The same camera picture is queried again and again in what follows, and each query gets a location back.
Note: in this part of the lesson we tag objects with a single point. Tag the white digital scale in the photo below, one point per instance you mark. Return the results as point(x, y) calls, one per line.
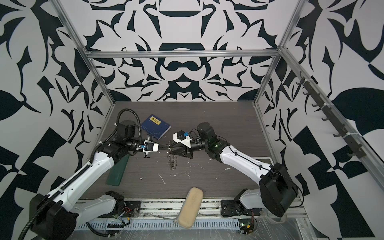
point(268, 160)

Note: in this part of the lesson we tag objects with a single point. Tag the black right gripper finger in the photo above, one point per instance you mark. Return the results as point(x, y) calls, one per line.
point(174, 146)
point(179, 152)

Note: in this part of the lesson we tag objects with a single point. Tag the green case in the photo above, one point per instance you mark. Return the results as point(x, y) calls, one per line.
point(117, 171)

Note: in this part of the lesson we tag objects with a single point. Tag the blue notebook with yellow label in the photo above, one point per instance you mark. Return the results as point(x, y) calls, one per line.
point(155, 126)

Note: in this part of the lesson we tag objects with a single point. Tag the black wall hook rail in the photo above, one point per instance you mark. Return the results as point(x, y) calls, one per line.
point(333, 115)

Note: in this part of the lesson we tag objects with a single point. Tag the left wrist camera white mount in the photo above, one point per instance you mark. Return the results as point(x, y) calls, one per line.
point(139, 148)

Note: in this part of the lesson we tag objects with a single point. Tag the beige oblong pouch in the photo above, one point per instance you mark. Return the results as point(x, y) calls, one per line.
point(190, 208)

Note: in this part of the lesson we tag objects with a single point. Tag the perforated white cable tray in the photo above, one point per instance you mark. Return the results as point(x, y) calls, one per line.
point(140, 225)

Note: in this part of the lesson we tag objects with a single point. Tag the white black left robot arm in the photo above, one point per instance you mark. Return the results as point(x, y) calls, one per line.
point(54, 216)

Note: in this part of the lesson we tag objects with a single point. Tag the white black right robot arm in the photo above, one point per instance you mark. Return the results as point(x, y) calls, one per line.
point(276, 191)

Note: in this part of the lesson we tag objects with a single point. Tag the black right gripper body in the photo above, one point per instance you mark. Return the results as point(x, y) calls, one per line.
point(199, 145)

